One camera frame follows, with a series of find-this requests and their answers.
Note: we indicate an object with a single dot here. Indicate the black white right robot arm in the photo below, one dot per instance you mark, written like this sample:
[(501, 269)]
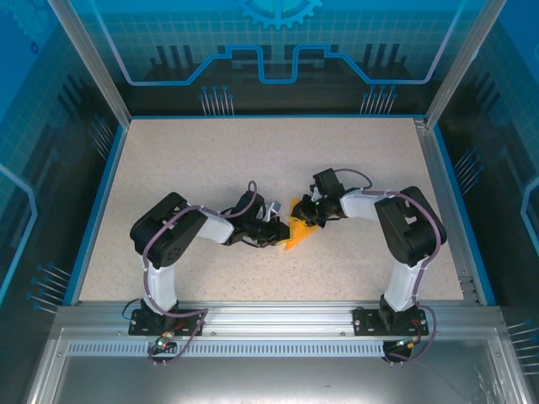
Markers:
[(410, 235)]

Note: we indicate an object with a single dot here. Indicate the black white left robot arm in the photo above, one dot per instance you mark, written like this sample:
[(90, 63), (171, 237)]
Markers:
[(164, 235)]

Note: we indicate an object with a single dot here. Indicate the blue table edge strip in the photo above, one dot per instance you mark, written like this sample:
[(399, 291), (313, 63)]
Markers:
[(465, 214), (94, 214), (273, 116)]

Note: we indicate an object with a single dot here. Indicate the grey metal tray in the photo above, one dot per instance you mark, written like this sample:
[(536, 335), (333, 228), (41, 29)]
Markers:
[(269, 379)]

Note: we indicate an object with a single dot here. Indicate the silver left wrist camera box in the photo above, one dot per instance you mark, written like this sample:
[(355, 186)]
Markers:
[(275, 208)]

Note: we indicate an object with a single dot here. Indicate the aluminium mounting rail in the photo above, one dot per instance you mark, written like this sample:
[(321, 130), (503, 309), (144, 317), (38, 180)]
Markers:
[(273, 320)]

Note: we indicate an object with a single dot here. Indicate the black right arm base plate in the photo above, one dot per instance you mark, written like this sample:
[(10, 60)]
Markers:
[(366, 324)]

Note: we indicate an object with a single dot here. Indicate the aluminium side rail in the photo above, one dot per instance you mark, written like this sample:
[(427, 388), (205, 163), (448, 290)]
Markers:
[(442, 202)]

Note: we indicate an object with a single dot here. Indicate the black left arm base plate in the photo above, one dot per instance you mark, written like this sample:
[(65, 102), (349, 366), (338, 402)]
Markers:
[(143, 326)]

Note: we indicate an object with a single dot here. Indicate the aluminium frame post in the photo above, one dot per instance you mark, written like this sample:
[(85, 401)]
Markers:
[(97, 71), (459, 63)]

